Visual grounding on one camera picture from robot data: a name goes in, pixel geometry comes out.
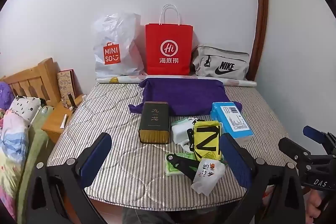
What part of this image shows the white tomato sachet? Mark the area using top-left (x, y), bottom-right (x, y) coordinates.
top-left (191, 158), bottom-right (226, 196)

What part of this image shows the yellow black mesh pouch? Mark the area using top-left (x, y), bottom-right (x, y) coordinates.
top-left (187, 121), bottom-right (222, 161)

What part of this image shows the black watch strap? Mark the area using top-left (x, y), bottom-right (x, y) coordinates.
top-left (166, 153), bottom-right (201, 180)

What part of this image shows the green tissue pack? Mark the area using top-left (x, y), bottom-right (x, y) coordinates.
top-left (165, 152), bottom-right (196, 176)

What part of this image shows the white mint work glove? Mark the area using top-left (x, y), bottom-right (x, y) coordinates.
top-left (171, 117), bottom-right (195, 153)

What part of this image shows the white sponge block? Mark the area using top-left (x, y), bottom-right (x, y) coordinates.
top-left (171, 119), bottom-right (194, 144)

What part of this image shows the person's right hand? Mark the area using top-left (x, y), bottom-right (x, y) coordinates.
top-left (305, 189), bottom-right (322, 223)

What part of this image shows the white tube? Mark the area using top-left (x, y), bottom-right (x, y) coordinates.
top-left (60, 114), bottom-right (68, 129)

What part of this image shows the wooden nightstand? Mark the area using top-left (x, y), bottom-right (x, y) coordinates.
top-left (42, 101), bottom-right (73, 144)

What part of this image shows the colourful patterned blanket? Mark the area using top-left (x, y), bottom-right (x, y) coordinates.
top-left (1, 106), bottom-right (54, 223)

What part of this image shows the dark green tea tin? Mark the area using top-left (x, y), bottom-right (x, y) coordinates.
top-left (138, 101), bottom-right (170, 144)

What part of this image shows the white spotted pillow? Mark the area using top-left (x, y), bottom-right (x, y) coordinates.
top-left (9, 96), bottom-right (42, 123)

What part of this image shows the brown patterned notebook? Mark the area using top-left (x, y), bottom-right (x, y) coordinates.
top-left (57, 69), bottom-right (76, 99)

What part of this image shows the rolled patterned paper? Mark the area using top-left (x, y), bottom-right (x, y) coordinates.
top-left (96, 74), bottom-right (257, 88)

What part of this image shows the purple towel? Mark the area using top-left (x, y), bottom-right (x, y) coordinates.
top-left (129, 78), bottom-right (231, 116)

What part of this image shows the wooden headboard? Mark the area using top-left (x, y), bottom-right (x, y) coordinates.
top-left (1, 57), bottom-right (61, 107)

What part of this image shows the purple plush toy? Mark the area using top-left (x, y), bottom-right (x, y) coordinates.
top-left (0, 81), bottom-right (14, 110)

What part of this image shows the grey Nike pouch bag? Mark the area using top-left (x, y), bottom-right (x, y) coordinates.
top-left (192, 46), bottom-right (249, 80)

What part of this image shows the white Miniso plastic bag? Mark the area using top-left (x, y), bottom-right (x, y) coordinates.
top-left (93, 12), bottom-right (144, 79)

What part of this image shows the red Haidilao paper bag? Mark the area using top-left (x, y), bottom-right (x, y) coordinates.
top-left (145, 4), bottom-right (193, 76)

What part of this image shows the brown wooden door frame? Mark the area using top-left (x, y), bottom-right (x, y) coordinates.
top-left (246, 0), bottom-right (269, 81)

